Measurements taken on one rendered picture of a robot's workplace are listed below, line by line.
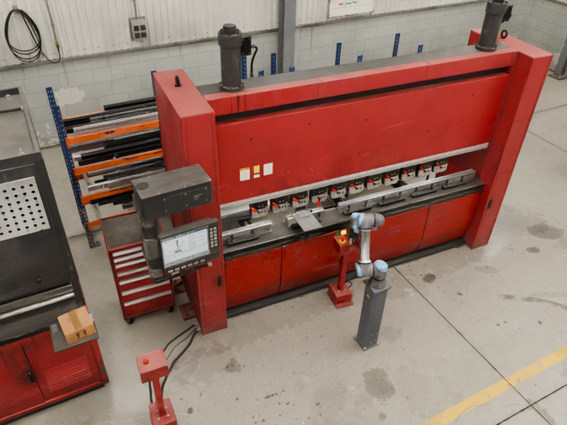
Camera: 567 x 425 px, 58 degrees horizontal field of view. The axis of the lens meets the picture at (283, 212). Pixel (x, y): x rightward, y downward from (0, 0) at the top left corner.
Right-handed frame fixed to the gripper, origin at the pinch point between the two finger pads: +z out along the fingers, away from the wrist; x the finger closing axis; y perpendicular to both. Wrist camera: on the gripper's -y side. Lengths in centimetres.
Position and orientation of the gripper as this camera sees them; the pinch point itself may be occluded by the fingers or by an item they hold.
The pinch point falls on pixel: (351, 243)
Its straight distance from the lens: 499.2
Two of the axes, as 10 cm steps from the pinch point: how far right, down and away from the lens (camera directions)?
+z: -0.5, 7.5, 6.6
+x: -9.4, 1.8, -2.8
